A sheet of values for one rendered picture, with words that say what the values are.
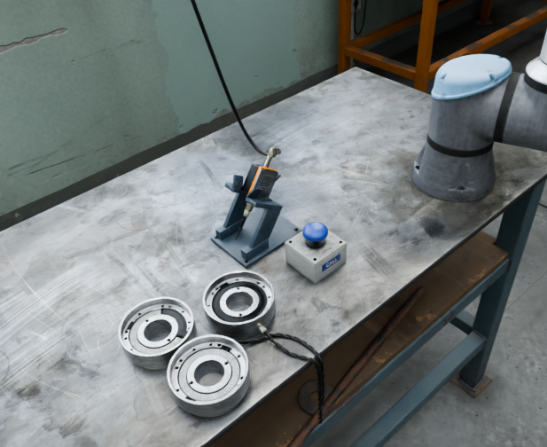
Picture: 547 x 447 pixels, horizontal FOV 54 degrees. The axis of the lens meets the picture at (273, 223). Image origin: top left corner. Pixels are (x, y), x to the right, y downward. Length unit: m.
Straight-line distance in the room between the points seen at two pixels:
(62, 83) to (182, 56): 0.55
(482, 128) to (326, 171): 0.31
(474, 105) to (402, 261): 0.28
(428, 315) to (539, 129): 0.43
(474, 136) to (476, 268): 0.39
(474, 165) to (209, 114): 1.89
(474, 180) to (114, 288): 0.64
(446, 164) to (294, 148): 0.33
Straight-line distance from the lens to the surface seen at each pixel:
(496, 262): 1.29
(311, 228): 0.83
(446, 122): 0.96
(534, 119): 0.93
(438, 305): 1.17
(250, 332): 0.76
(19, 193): 2.43
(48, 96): 2.31
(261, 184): 0.86
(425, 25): 2.65
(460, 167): 1.00
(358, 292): 0.83
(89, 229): 1.04
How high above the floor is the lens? 1.41
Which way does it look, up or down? 40 degrees down
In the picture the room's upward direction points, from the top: 5 degrees counter-clockwise
